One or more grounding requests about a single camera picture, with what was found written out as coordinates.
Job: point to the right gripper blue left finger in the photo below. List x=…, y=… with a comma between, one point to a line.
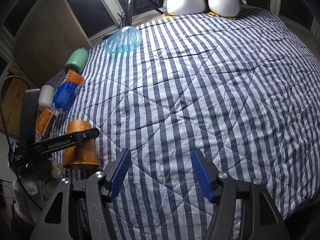
x=121, y=167

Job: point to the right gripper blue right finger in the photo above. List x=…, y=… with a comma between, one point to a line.
x=199, y=169

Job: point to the orange patterned cup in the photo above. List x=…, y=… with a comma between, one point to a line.
x=44, y=122
x=82, y=156

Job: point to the white cylindrical cup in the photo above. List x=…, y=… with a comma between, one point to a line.
x=45, y=97

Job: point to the green cylindrical cup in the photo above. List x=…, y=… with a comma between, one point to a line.
x=77, y=61

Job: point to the clear blue plastic cup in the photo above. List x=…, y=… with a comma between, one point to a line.
x=124, y=40

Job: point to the white gloved left hand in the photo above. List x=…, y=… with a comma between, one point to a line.
x=32, y=192

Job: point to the wooden plank headboard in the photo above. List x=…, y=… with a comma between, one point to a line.
x=12, y=94

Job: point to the blue labelled plastic bottle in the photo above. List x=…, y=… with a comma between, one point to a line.
x=66, y=93

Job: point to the striped blue white quilt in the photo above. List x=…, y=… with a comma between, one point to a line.
x=245, y=92

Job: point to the tall brown wooden board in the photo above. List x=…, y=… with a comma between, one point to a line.
x=46, y=39

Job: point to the black light tripod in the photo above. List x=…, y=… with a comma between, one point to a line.
x=137, y=7

